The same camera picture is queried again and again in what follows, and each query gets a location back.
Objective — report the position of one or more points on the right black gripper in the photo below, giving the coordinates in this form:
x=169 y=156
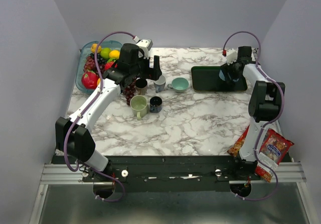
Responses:
x=225 y=69

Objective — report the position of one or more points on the red apple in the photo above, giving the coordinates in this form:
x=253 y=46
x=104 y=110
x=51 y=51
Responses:
x=111 y=64

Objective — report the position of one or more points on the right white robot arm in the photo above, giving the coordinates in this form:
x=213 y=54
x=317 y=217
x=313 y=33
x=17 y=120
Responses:
x=266 y=102

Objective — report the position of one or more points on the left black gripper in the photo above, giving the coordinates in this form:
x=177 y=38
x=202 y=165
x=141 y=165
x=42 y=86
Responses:
x=153 y=74

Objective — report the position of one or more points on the pink dragon fruit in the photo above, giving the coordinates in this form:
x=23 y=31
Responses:
x=89 y=80

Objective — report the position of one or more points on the yellow mango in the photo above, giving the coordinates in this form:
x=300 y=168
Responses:
x=114 y=54

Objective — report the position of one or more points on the teal green cup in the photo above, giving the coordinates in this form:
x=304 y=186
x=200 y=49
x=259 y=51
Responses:
x=179 y=85

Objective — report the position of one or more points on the dark red grape bunch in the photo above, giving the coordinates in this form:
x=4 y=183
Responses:
x=129 y=92

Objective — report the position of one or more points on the grey-blue mug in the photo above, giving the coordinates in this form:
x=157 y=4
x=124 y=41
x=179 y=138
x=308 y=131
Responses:
x=160 y=84

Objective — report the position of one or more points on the small yellow-brown fruit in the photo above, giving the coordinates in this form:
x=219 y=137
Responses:
x=96 y=48

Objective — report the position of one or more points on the blue-red snack packet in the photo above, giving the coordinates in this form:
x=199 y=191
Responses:
x=271 y=153

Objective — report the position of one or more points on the aluminium frame rail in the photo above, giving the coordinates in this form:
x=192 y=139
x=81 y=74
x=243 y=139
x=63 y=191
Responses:
x=64 y=198

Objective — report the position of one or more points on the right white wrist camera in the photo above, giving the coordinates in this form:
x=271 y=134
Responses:
x=230 y=55

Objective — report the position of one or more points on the grapes in bin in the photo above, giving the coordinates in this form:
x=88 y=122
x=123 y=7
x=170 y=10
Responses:
x=91 y=66

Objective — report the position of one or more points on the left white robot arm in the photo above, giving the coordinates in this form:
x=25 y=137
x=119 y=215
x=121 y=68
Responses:
x=73 y=134

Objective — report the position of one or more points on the red snack packet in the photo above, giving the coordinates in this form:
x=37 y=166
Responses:
x=234 y=150

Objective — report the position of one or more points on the light blue mug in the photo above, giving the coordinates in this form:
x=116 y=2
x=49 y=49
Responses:
x=222 y=75

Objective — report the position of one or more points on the dark blue mug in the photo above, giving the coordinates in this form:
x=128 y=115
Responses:
x=155 y=104

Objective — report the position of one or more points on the teal plastic fruit bin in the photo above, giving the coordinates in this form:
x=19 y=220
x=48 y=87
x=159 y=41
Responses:
x=85 y=53

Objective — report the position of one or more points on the brown mug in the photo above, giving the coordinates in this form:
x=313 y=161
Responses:
x=141 y=86

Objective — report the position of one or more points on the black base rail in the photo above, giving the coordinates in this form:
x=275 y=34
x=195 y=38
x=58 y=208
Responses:
x=179 y=173

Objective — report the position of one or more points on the dark green tray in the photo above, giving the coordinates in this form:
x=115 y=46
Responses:
x=207 y=79

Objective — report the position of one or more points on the light green mug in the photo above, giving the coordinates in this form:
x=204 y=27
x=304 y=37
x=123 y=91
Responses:
x=139 y=106

